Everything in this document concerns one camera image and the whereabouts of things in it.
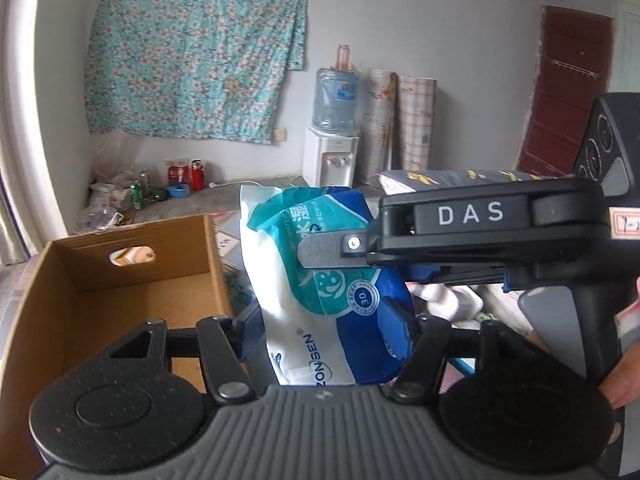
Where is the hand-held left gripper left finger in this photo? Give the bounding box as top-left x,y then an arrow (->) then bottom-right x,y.
109,305 -> 266,407

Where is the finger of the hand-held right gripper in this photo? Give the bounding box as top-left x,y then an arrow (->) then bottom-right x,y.
402,264 -> 516,292
297,232 -> 373,268

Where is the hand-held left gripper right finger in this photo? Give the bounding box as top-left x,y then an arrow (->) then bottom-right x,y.
377,297 -> 543,405

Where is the blue white wet wipes package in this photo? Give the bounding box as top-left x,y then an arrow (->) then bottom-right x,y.
239,185 -> 417,387

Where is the brown cardboard box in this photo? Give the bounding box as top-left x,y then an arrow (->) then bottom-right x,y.
0,214 -> 251,441

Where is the person's right hand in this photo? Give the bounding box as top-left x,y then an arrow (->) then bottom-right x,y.
599,340 -> 640,410

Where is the printed appliance carton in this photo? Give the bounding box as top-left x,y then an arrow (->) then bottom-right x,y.
379,169 -> 576,196

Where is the white water dispenser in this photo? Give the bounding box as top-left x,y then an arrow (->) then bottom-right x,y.
304,127 -> 361,187

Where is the checked paper roll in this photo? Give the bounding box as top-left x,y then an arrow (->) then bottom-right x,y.
397,75 -> 437,172

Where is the floral paper roll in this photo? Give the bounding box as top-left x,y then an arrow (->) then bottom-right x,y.
361,67 -> 399,186

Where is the dark red door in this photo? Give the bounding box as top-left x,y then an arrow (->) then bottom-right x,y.
517,5 -> 615,178

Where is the red bag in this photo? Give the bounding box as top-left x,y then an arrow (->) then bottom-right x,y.
165,158 -> 190,187

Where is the pile of plastic bags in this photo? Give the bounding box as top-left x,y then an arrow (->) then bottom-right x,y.
89,170 -> 136,231

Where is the white curtain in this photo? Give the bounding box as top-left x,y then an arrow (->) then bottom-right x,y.
0,0 -> 68,266

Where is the white power cable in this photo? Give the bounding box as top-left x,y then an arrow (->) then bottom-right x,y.
207,174 -> 306,189

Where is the teal floral wall cloth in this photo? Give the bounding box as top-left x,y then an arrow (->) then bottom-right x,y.
84,0 -> 308,145

